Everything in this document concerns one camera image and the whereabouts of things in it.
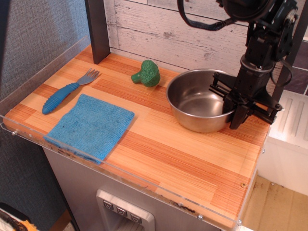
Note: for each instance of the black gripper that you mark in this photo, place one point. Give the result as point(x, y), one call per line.
point(246, 93)

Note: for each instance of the stainless steel bowl pan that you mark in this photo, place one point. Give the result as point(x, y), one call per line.
point(194, 105)

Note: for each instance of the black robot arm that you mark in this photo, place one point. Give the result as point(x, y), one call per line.
point(269, 40)

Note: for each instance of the blue cloth napkin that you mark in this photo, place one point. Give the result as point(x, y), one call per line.
point(91, 128)

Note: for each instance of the green toy broccoli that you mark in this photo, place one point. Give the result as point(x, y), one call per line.
point(148, 75)

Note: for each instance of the clear acrylic table guard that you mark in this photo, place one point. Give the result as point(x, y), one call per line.
point(202, 174)

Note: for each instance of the grey cabinet with dispenser panel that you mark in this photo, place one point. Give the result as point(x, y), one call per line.
point(101, 203)

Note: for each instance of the orange object at corner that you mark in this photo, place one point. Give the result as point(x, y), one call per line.
point(29, 226)

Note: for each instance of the dark right shelf post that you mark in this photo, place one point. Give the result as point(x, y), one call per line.
point(281, 74)

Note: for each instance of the dark shelf post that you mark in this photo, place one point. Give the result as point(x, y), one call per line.
point(281, 74)
point(97, 24)

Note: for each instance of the dark left shelf post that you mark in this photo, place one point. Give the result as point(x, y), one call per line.
point(97, 24)

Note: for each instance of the blue handled toy fork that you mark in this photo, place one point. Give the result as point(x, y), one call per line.
point(56, 99)

